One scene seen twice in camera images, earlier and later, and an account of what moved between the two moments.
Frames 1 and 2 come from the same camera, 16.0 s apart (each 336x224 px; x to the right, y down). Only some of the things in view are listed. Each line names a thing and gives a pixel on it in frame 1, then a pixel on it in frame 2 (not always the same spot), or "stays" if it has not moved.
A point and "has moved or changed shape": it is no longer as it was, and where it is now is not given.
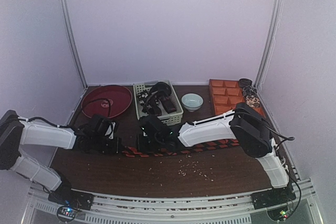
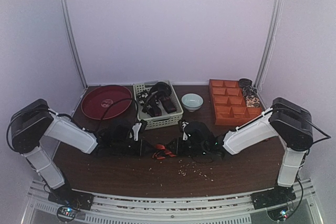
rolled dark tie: (244, 82) stays
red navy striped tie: (133, 151) has moved or changed shape
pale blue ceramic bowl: (192, 102) stays
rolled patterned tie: (249, 91) stays
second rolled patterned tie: (253, 101) stays
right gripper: (143, 145) -> (179, 146)
